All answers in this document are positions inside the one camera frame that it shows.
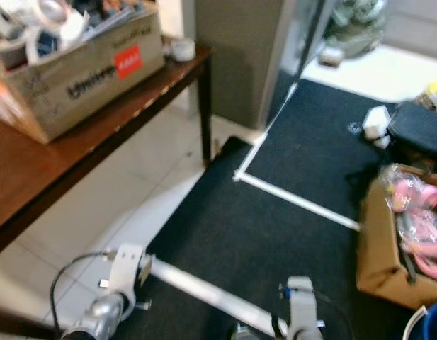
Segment black carpet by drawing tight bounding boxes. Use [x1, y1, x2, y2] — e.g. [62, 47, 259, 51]
[126, 74, 437, 340]

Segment grey green bag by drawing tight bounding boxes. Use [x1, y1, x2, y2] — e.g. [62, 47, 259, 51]
[323, 0, 387, 59]

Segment grey tape roll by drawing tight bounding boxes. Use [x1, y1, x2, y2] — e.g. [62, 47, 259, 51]
[170, 38, 197, 63]

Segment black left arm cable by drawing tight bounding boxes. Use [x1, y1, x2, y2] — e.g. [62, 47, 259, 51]
[51, 251, 116, 334]

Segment dark brown wood table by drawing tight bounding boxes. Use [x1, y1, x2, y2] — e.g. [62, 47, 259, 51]
[0, 44, 213, 261]

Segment grey cabinet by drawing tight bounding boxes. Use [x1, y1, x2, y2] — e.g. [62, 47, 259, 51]
[193, 0, 311, 132]

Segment small white box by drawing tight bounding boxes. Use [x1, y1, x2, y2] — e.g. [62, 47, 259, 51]
[361, 105, 393, 149]

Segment yellow item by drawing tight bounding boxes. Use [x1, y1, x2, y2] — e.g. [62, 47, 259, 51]
[424, 81, 437, 113]

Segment bagged pink cables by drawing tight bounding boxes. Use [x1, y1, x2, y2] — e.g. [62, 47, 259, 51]
[381, 163, 437, 283]

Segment plain brown cardboard box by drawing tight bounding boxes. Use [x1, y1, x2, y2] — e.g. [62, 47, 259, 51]
[356, 166, 437, 310]

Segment printed cardboard box red sticker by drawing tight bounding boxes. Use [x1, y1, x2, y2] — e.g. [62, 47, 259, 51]
[0, 6, 166, 145]

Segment blue bucket with white rim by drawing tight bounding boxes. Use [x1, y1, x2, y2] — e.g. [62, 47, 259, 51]
[402, 301, 437, 340]

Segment black padded seat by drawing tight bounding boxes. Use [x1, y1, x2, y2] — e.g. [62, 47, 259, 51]
[386, 101, 437, 172]

